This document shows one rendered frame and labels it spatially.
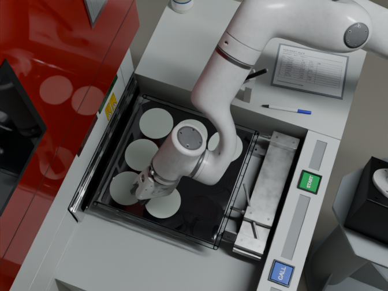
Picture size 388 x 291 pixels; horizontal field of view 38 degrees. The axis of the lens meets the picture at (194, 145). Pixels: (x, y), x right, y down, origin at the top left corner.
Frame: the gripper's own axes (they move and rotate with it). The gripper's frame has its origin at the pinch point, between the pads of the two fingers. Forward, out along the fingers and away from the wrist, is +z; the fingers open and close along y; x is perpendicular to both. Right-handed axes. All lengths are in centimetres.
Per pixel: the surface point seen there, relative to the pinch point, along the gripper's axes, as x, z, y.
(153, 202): 0.5, 6.5, 5.2
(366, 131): 32, 43, 139
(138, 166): 12.0, 6.9, 4.3
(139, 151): 16.5, 6.3, 5.6
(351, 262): -27, 22, 78
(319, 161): -4.2, -18.3, 45.1
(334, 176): 16, 53, 118
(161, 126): 22.3, 2.7, 13.2
